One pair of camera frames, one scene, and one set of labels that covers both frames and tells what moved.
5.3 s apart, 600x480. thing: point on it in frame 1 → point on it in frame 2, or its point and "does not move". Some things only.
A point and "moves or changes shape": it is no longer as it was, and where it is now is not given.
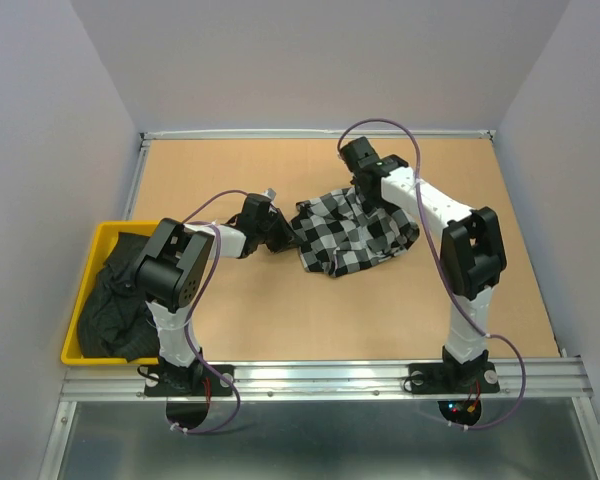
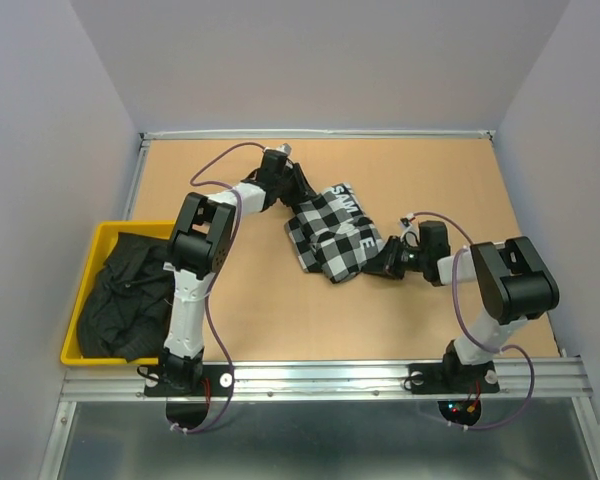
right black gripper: [376, 201] → [385, 263]
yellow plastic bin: [103, 243] does not move
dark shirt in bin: [117, 323] does not move
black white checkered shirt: [339, 237] moves or changes shape
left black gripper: [287, 237] → [302, 190]
